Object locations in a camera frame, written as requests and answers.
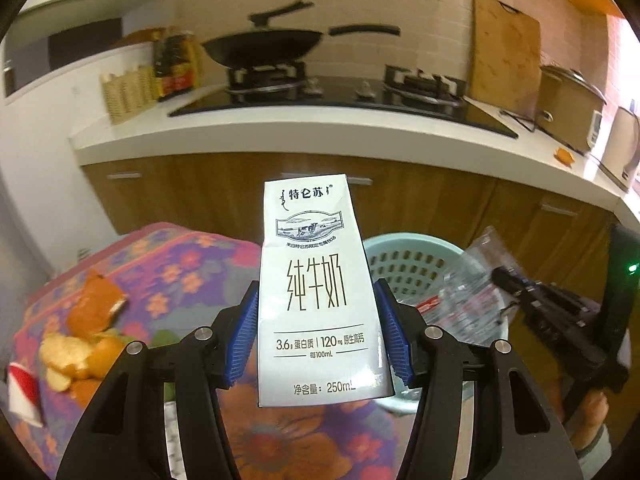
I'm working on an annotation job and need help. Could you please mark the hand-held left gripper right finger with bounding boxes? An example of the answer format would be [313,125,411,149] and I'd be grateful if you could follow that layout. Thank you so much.
[374,277,573,480]

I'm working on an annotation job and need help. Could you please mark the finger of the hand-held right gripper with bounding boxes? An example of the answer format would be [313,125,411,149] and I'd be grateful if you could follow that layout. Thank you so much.
[520,309,601,362]
[491,266,601,321]

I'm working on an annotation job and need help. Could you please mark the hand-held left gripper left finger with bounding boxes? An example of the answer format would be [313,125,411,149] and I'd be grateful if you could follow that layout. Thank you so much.
[55,280,262,480]

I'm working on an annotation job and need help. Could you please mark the clear plastic wrapper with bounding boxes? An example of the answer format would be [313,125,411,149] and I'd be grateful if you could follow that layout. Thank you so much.
[415,225,531,346]

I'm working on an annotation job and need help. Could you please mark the light blue plastic basket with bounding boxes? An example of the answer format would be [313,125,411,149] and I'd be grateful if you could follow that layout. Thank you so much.
[362,232,516,416]

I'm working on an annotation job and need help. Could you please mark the white milk carton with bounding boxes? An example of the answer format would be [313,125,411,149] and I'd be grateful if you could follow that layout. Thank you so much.
[256,174,396,408]

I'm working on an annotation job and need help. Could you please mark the small orange peel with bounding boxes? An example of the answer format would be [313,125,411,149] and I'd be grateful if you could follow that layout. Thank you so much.
[86,335,126,382]

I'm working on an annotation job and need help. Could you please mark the large orange peel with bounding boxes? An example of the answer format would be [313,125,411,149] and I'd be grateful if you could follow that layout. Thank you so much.
[67,270,127,336]

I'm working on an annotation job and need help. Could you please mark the pale curled orange peel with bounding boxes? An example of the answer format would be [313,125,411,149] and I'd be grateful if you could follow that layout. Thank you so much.
[39,334,92,392]

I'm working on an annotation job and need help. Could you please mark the red and white packet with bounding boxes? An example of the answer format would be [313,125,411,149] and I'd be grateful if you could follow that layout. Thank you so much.
[6,361,45,429]

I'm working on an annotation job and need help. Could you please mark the person's right forearm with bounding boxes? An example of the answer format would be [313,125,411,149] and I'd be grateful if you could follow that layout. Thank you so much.
[570,390,613,466]

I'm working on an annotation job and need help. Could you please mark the floral printed cloth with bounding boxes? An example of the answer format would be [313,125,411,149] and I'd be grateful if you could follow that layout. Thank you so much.
[10,222,416,480]

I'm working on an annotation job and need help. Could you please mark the wooden base cabinet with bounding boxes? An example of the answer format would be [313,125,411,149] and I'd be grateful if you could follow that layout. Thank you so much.
[80,152,640,321]

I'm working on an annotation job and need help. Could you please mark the white electric kettle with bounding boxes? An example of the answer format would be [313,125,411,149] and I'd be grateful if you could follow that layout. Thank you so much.
[597,105,640,194]

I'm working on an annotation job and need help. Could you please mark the tan rice cooker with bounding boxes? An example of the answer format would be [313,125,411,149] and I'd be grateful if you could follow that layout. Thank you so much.
[535,63,609,157]

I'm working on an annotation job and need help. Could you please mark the black burner grate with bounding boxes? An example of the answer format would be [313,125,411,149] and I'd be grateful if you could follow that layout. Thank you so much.
[381,64,464,104]
[226,60,309,94]

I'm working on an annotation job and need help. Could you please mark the wooden cutting board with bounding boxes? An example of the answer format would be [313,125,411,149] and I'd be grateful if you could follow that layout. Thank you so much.
[466,0,543,119]

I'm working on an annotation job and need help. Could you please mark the black glass gas hob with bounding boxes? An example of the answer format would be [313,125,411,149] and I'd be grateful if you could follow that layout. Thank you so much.
[167,60,519,139]

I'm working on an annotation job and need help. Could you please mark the woven utensil holder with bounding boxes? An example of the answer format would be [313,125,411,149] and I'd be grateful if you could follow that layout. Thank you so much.
[101,64,157,126]

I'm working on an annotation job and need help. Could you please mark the dark soy sauce bottle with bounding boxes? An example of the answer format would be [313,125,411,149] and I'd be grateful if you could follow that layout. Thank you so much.
[152,35,176,103]

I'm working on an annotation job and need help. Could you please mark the dark sauce bottles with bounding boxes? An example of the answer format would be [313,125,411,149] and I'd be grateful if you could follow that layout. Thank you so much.
[172,31,202,95]

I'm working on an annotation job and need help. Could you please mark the black wok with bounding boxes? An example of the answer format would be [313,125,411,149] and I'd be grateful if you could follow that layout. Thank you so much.
[201,24,402,72]

